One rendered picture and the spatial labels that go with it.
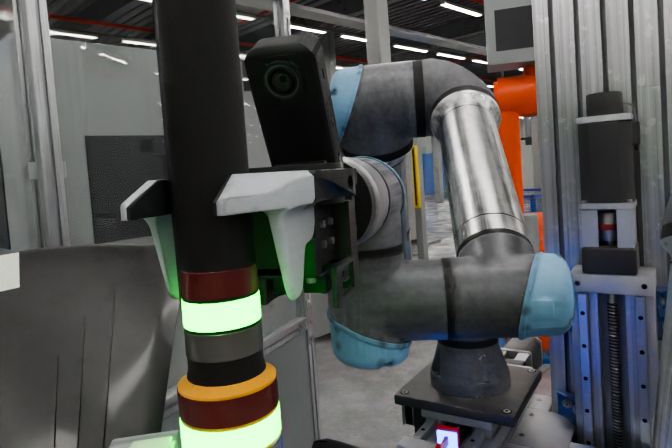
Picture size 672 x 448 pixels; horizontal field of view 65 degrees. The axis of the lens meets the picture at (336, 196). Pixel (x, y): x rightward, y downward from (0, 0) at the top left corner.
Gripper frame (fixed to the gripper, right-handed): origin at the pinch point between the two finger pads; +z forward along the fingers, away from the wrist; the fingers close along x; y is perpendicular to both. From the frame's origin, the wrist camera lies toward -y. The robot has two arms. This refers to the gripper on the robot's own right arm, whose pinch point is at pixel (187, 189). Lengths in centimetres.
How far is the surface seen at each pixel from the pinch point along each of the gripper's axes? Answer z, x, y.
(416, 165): -585, 65, -4
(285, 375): -125, 49, 59
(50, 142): -57, 62, -9
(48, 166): -55, 61, -5
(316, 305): -399, 132, 110
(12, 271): -8.3, 18.7, 4.7
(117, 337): -7.9, 10.6, 8.9
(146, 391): -6.1, 7.5, 11.3
